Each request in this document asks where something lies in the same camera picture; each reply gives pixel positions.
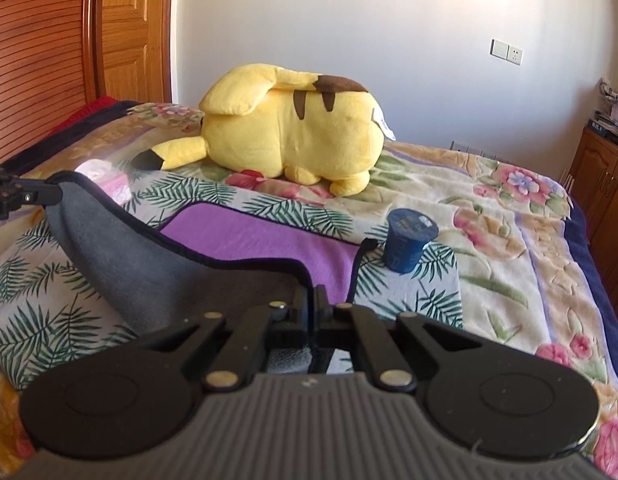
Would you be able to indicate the purple and grey towel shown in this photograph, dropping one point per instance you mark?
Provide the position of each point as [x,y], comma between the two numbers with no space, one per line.
[249,240]

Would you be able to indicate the white wall switch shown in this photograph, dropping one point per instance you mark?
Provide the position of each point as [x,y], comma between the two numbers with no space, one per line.
[499,48]

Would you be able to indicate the white wall socket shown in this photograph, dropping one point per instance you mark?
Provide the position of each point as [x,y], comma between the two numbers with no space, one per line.
[514,54]

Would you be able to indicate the palm leaf printed cloth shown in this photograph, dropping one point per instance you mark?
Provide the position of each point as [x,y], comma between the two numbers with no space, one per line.
[49,290]

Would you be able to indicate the pink tissue pack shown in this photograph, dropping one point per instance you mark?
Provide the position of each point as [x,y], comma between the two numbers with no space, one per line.
[109,180]

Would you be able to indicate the red blanket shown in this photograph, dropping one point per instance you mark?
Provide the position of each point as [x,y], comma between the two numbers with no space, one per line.
[84,112]

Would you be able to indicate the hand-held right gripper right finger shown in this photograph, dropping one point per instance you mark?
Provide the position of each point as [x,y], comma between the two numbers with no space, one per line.
[320,312]

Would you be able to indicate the dark blue cup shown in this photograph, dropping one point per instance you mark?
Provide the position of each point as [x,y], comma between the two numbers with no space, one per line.
[406,245]

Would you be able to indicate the wooden slatted headboard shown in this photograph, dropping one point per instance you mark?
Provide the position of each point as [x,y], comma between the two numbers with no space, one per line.
[34,50]

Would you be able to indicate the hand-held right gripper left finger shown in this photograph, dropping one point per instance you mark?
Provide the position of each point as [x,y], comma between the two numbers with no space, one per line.
[301,312]

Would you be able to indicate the wooden door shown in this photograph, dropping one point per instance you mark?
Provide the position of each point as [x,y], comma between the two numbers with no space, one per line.
[131,25]

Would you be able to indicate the dark blue bed sheet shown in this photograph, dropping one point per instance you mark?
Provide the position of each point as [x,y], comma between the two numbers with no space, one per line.
[606,280]

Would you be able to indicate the yellow plush toy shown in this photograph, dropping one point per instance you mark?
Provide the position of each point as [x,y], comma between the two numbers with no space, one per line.
[294,130]

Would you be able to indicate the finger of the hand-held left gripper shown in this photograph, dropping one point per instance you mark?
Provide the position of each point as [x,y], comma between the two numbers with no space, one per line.
[36,194]

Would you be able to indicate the stack of books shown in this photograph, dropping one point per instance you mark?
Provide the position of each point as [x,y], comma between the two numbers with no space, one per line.
[611,115]

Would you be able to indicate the wooden cabinet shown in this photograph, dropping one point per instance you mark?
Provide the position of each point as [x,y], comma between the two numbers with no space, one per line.
[601,195]

